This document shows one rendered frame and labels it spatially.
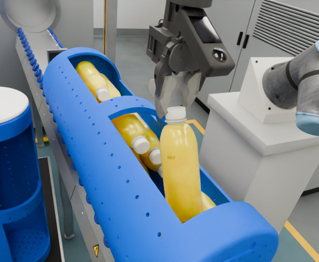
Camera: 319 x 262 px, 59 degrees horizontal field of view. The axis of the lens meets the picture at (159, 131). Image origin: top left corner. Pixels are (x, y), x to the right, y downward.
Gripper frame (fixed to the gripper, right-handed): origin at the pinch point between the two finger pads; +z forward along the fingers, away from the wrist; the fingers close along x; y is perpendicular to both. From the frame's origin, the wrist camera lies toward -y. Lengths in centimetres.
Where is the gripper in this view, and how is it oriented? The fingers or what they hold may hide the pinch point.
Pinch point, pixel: (174, 112)
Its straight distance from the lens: 52.8
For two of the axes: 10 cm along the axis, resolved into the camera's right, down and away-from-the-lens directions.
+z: -1.4, 8.1, 5.7
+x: -8.7, 1.7, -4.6
